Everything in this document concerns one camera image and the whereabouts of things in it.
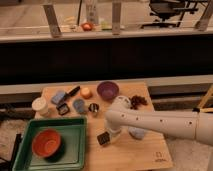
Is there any orange bowl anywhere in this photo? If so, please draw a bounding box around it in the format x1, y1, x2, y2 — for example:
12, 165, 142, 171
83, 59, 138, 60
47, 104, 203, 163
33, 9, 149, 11
31, 129, 61, 158

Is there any grey blue round object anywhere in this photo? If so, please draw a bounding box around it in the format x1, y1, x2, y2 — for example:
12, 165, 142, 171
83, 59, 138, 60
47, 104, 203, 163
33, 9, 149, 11
73, 99, 86, 114

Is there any small black box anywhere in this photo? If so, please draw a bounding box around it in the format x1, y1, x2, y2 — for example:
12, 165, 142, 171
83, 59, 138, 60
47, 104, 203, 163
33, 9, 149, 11
56, 103, 70, 115

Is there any bunch of dark grapes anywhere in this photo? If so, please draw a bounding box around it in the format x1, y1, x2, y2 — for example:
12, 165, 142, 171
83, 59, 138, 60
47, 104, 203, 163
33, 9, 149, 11
130, 95, 148, 110

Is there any black rectangular eraser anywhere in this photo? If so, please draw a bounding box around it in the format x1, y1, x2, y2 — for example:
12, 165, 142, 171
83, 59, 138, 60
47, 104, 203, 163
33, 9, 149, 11
97, 132, 110, 146

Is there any small metal cup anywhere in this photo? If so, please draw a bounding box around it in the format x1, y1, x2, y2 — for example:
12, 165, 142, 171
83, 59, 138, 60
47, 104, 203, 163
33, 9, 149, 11
88, 103, 99, 117

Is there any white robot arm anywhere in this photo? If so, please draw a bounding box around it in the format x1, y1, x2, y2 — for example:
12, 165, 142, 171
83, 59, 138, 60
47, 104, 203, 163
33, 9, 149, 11
105, 96, 213, 146

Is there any blue sponge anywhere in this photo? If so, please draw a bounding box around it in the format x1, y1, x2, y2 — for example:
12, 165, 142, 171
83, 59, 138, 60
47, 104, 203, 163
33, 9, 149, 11
51, 90, 66, 105

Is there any orange round fruit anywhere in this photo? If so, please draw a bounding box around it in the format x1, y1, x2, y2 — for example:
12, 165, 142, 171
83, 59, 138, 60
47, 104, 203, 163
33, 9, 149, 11
80, 87, 92, 99

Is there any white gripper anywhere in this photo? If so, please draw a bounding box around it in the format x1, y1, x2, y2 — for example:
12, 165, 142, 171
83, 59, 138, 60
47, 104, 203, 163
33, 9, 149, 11
105, 121, 121, 144

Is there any red round background object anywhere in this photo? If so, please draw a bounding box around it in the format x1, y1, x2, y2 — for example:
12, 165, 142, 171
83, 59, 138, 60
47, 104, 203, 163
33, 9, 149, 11
81, 22, 94, 31

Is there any black office chair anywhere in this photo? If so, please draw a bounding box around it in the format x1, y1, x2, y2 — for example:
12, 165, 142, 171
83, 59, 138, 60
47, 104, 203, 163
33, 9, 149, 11
141, 0, 208, 28

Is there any purple bowl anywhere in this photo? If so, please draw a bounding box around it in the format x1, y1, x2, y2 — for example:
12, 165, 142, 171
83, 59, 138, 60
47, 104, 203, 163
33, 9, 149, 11
97, 81, 119, 101

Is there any green plastic tray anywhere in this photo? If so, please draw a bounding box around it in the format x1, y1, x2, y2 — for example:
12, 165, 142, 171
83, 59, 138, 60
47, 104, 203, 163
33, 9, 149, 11
12, 117, 87, 171

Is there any white lidded cup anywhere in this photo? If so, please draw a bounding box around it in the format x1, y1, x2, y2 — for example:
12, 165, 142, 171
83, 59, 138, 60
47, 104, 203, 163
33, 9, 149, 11
32, 97, 49, 117

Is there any wooden cutting board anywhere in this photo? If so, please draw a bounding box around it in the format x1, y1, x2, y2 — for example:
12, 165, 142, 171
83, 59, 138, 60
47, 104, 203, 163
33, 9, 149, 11
41, 81, 173, 171

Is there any light blue cloth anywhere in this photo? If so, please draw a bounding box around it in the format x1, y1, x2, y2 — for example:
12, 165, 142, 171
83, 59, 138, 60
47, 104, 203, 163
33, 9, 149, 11
128, 127, 146, 140

